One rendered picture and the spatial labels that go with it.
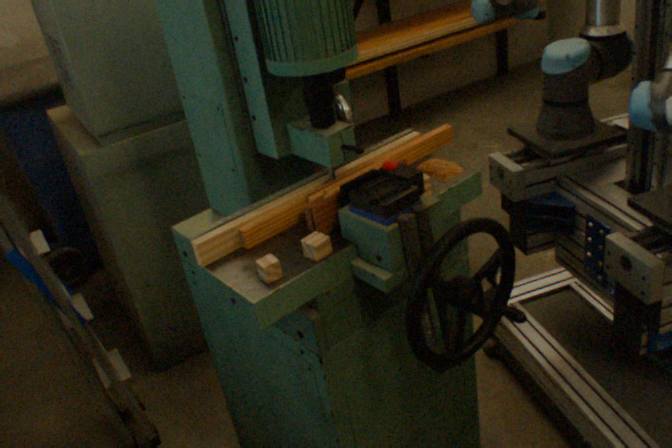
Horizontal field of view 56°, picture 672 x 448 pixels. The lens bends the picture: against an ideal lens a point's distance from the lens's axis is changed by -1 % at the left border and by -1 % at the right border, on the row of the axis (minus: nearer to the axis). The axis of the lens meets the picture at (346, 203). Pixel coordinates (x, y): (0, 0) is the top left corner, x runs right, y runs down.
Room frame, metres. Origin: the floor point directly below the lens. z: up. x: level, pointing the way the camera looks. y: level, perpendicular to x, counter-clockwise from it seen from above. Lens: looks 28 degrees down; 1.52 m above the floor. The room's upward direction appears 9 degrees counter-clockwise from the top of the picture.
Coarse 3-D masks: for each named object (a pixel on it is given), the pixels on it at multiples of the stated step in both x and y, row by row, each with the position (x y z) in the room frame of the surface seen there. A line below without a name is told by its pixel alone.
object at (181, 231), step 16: (192, 224) 1.39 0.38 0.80; (208, 224) 1.38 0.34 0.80; (176, 240) 1.39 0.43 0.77; (464, 240) 1.19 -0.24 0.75; (448, 256) 1.16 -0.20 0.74; (368, 288) 1.02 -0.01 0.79; (400, 288) 1.07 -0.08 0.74; (304, 304) 0.99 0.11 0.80; (336, 304) 0.98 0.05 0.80; (352, 304) 1.00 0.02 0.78; (368, 304) 1.02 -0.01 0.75; (384, 304) 1.04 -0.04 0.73; (288, 320) 1.01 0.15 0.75; (304, 320) 0.96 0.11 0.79; (320, 320) 0.95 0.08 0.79; (336, 320) 0.97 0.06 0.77; (352, 320) 0.99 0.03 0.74; (368, 320) 1.02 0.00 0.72; (304, 336) 0.97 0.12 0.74; (320, 336) 0.95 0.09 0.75; (336, 336) 0.97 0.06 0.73; (320, 352) 0.94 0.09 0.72
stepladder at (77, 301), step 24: (0, 192) 1.56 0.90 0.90; (0, 216) 1.42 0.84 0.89; (0, 240) 1.42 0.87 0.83; (24, 240) 1.43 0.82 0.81; (24, 264) 1.43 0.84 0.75; (48, 264) 1.58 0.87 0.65; (48, 288) 1.44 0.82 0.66; (48, 312) 1.43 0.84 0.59; (72, 312) 1.45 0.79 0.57; (72, 336) 1.59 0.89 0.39; (96, 360) 1.61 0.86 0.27; (120, 360) 1.59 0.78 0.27; (96, 384) 1.45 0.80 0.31; (120, 384) 1.46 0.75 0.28; (144, 408) 1.64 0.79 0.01; (120, 432) 1.45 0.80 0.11
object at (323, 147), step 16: (288, 128) 1.25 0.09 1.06; (304, 128) 1.21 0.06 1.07; (320, 128) 1.19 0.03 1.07; (336, 128) 1.18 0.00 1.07; (352, 128) 1.18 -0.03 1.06; (304, 144) 1.21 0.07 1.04; (320, 144) 1.16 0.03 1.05; (336, 144) 1.16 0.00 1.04; (352, 144) 1.18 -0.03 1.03; (320, 160) 1.17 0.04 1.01; (336, 160) 1.15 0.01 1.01
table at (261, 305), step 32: (416, 160) 1.34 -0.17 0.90; (448, 160) 1.31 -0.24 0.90; (448, 192) 1.17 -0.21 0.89; (480, 192) 1.23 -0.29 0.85; (224, 256) 1.05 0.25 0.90; (256, 256) 1.03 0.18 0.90; (288, 256) 1.01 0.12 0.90; (352, 256) 1.01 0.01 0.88; (224, 288) 0.96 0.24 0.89; (256, 288) 0.92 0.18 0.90; (288, 288) 0.92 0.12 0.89; (320, 288) 0.96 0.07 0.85; (384, 288) 0.93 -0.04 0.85; (256, 320) 0.88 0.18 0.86
